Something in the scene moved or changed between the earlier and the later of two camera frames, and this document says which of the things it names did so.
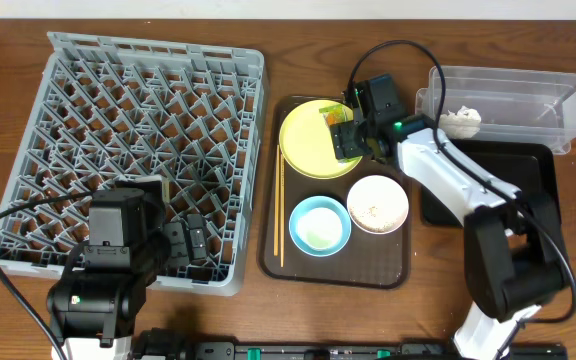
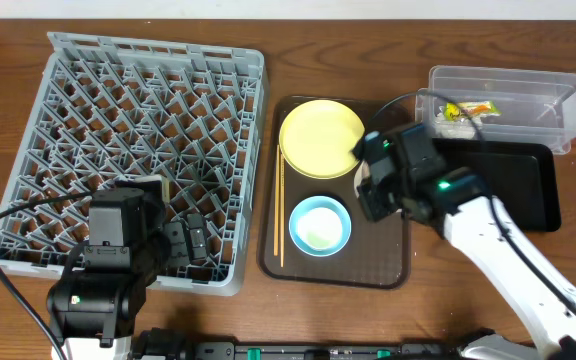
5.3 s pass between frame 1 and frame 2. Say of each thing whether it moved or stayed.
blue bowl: stayed
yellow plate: stayed
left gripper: stayed
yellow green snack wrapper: moved
